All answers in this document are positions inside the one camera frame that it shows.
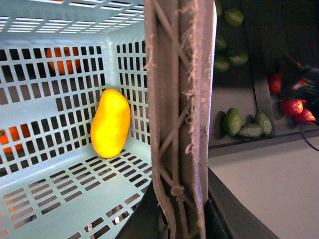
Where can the brown basket handle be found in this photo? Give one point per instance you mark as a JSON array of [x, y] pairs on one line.
[[180, 43]]

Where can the light blue plastic basket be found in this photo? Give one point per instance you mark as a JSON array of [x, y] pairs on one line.
[[56, 59]]

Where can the yellow mango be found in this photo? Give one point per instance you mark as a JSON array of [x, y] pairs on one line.
[[110, 124]]

